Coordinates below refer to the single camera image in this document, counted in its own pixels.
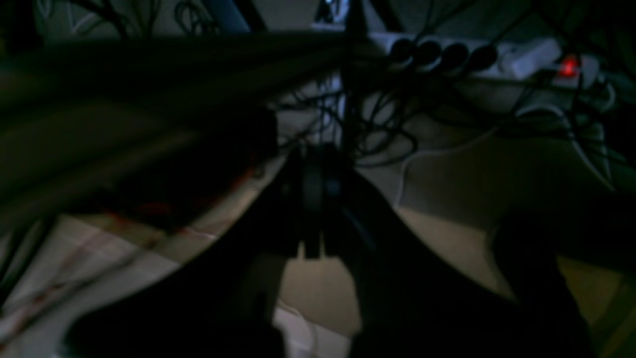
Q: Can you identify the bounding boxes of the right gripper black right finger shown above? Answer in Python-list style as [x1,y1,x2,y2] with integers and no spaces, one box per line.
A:
[318,144,597,358]

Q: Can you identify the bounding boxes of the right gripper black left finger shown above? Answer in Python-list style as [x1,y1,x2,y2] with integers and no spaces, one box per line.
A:
[65,149,318,358]

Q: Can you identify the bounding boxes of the black T-shirt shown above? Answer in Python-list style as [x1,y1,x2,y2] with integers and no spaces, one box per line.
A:
[1,31,365,234]

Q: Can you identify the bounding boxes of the white power strip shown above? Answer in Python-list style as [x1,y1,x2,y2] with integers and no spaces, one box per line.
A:
[313,22,602,90]

